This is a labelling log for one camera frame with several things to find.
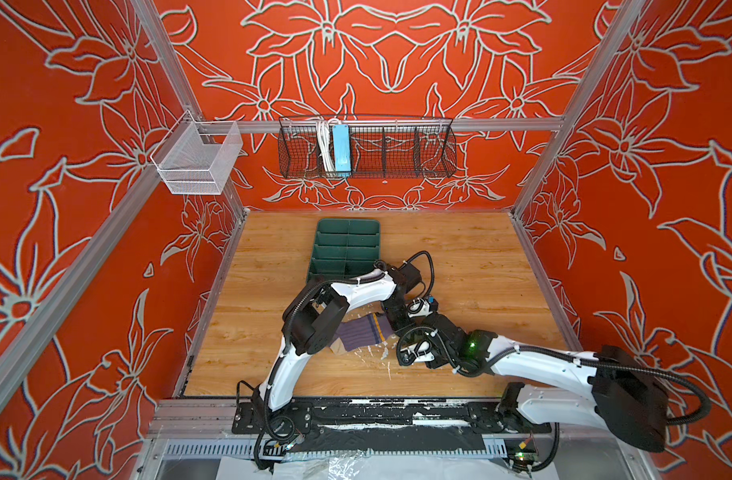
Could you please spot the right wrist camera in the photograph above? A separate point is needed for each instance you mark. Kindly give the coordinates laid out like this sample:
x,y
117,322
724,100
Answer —
x,y
422,352

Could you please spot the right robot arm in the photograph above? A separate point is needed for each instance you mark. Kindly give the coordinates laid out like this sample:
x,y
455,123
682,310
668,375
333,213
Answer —
x,y
607,390

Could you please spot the purple sock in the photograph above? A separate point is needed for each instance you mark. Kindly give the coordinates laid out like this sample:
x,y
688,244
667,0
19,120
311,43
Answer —
x,y
369,330

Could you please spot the light blue box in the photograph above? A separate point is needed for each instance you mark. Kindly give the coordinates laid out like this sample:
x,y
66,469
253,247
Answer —
x,y
342,149

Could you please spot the green divided tray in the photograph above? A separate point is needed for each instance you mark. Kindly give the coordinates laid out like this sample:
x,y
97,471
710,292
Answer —
x,y
344,248

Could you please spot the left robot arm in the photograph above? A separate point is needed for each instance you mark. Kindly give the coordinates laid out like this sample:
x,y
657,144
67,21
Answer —
x,y
312,319

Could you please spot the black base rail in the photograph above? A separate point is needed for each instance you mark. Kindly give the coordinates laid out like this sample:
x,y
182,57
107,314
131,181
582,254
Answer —
x,y
403,425

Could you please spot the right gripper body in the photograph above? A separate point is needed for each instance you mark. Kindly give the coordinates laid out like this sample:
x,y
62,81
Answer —
x,y
443,356

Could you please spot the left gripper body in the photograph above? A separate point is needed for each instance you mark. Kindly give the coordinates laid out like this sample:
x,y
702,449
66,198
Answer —
x,y
398,315

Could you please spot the black wire basket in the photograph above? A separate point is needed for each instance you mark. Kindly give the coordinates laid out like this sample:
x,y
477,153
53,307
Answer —
x,y
382,147

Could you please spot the clear plastic bin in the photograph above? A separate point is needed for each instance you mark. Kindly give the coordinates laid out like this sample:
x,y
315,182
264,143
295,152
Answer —
x,y
197,158

